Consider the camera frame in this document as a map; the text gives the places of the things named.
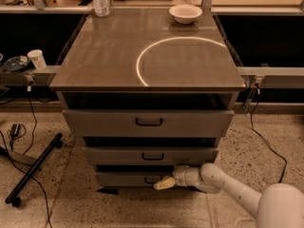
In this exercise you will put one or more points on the grey drawer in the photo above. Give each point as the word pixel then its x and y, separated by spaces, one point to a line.
pixel 148 123
pixel 149 156
pixel 144 179

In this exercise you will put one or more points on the dark blue plate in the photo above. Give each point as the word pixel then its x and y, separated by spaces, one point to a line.
pixel 17 63

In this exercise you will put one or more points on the grey top drawer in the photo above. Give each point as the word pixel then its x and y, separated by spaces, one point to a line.
pixel 148 123

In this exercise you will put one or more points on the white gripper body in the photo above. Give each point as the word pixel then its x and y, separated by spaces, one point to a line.
pixel 180 176

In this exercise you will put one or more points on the black adapter left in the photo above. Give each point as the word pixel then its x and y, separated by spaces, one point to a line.
pixel 14 131

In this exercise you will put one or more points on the grey middle drawer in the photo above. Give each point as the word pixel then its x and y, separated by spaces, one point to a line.
pixel 149 156

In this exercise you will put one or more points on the grey drawer cabinet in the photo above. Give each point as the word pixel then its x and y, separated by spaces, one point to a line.
pixel 142 59

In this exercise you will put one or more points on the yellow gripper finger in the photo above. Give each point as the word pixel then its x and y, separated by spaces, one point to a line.
pixel 166 183

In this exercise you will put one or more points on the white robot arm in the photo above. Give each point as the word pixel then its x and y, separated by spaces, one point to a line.
pixel 280 205

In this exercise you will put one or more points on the grey bottom drawer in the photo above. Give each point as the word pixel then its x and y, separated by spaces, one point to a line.
pixel 144 179

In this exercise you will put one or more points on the white paper cup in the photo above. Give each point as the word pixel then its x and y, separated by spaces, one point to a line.
pixel 37 58

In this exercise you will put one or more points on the black bar with wheels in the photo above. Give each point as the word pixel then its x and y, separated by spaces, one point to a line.
pixel 13 198

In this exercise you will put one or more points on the white bowl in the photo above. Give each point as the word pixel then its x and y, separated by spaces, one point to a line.
pixel 185 14

